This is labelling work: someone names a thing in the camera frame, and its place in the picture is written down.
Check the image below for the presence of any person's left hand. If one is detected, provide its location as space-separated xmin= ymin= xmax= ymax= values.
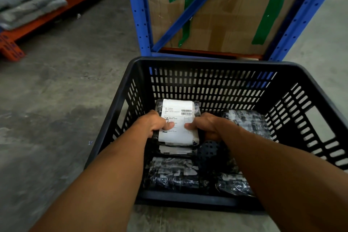
xmin=134 ymin=110 xmax=175 ymax=139

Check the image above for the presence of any person's right hand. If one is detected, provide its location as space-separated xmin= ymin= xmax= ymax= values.
xmin=185 ymin=112 xmax=231 ymax=142

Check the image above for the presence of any black packet with white label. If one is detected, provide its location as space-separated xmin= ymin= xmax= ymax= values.
xmin=153 ymin=99 xmax=202 ymax=146

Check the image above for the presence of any person's left forearm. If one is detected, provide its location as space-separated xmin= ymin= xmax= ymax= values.
xmin=28 ymin=125 xmax=150 ymax=232

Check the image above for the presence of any person's right forearm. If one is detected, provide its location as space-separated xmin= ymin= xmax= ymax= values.
xmin=217 ymin=123 xmax=348 ymax=232

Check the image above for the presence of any black plastic-wrapped packet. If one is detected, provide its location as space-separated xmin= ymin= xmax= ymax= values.
xmin=216 ymin=172 xmax=254 ymax=197
xmin=145 ymin=156 xmax=202 ymax=189
xmin=221 ymin=109 xmax=272 ymax=140
xmin=158 ymin=144 xmax=197 ymax=157

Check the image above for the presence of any black plastic crate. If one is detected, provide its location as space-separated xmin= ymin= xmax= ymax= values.
xmin=84 ymin=56 xmax=348 ymax=212

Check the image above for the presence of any large cardboard box green tape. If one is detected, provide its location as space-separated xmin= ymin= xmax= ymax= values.
xmin=147 ymin=0 xmax=301 ymax=55

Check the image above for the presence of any blue metal shelf rack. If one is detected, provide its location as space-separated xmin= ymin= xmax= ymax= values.
xmin=123 ymin=0 xmax=347 ymax=62

